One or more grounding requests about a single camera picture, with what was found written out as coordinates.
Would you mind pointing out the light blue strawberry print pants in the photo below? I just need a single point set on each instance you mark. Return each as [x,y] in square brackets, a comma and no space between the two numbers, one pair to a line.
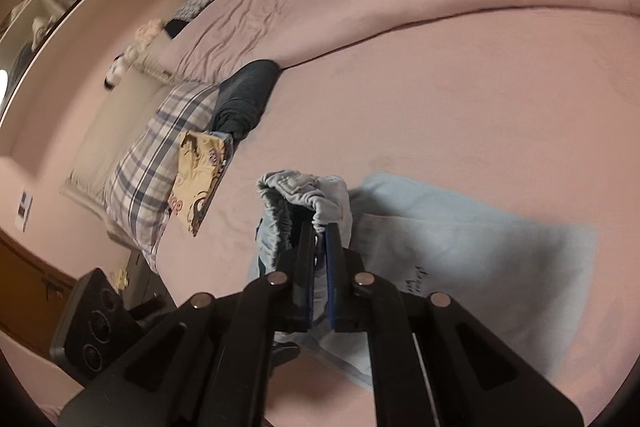
[450,257]

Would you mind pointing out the checkered cloth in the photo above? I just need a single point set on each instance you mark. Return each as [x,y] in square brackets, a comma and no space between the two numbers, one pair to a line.
[197,2]

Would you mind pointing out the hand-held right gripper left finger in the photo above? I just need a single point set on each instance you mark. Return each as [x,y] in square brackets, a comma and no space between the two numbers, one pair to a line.
[235,357]

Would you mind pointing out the cream cartoon print pillow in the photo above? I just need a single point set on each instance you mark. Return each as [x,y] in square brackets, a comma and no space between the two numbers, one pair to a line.
[200,177]

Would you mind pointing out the white plush toy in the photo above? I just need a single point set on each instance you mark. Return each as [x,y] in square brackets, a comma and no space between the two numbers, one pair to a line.
[140,42]

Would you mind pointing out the navy cushion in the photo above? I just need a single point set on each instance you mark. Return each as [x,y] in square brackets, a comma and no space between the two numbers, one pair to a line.
[175,28]

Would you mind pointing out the plaid pillow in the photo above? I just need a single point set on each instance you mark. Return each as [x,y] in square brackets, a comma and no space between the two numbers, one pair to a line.
[145,167]

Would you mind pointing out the wooden nightstand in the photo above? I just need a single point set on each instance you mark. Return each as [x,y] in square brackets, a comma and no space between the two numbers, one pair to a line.
[30,287]

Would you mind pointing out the dark blue folded clothes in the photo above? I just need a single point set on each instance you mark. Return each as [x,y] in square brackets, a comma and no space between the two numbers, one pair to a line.
[245,97]

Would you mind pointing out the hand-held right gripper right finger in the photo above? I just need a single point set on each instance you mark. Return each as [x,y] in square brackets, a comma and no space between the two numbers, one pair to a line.
[410,357]

